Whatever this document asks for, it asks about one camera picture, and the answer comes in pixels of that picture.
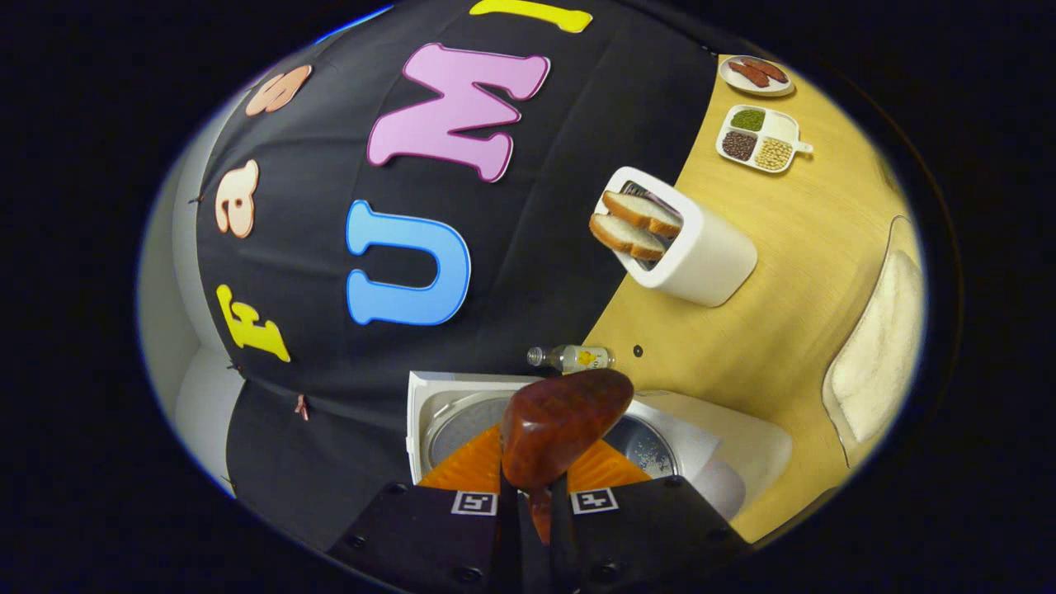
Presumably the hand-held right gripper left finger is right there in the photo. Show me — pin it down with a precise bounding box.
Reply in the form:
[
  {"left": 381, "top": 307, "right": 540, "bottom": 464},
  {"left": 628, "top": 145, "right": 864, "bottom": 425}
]
[{"left": 326, "top": 423, "right": 522, "bottom": 594}]

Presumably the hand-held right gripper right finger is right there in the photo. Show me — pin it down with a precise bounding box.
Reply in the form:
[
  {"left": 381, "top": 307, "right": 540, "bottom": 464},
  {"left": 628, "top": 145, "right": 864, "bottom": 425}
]
[{"left": 549, "top": 437, "right": 753, "bottom": 594}]

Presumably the white rice cooker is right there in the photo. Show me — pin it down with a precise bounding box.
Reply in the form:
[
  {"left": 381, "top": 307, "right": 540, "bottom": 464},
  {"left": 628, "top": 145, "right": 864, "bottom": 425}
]
[{"left": 406, "top": 370, "right": 793, "bottom": 522}]

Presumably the brown wooden spoon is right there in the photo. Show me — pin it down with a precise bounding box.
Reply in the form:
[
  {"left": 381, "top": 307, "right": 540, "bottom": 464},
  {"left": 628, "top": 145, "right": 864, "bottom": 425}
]
[{"left": 500, "top": 368, "right": 635, "bottom": 545}]

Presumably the white tray of rice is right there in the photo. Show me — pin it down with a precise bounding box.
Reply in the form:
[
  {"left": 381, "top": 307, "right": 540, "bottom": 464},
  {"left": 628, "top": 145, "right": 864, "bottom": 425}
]
[{"left": 822, "top": 216, "right": 926, "bottom": 469}]

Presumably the small glass bottle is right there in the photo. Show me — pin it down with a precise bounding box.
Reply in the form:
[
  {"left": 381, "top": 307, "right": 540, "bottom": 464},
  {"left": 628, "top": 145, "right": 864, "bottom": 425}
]
[{"left": 527, "top": 345, "right": 615, "bottom": 374}]

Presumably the white toaster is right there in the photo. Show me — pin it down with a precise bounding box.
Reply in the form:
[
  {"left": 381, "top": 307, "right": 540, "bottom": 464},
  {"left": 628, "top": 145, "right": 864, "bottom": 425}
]
[{"left": 594, "top": 166, "right": 758, "bottom": 308}]

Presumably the bread slice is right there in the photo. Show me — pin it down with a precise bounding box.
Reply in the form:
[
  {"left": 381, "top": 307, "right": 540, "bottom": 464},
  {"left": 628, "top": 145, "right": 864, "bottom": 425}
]
[
  {"left": 601, "top": 191, "right": 683, "bottom": 240},
  {"left": 589, "top": 213, "right": 667, "bottom": 262}
]

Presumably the white divided bean dish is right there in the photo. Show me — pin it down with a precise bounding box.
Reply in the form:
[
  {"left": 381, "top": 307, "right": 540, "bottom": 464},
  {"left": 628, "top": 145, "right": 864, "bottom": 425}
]
[{"left": 715, "top": 104, "right": 814, "bottom": 174}]

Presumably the white round plate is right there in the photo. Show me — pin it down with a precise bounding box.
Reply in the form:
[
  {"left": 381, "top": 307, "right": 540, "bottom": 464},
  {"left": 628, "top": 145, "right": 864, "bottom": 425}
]
[{"left": 719, "top": 54, "right": 795, "bottom": 97}]

